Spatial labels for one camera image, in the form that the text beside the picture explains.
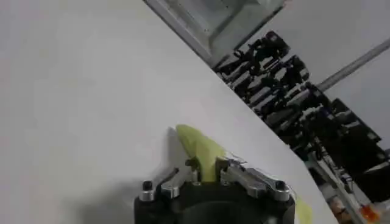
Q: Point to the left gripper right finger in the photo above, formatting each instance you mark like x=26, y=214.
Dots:
x=259, y=182

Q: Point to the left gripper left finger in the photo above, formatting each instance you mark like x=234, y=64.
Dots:
x=170, y=190

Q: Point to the lime green shirt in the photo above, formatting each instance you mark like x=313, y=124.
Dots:
x=202, y=149

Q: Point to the small orange object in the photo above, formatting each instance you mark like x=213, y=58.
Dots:
x=370, y=213

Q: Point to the grey metal pole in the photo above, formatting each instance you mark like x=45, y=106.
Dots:
x=353, y=65

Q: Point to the white empty display shelf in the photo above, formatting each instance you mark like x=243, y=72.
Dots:
x=219, y=21

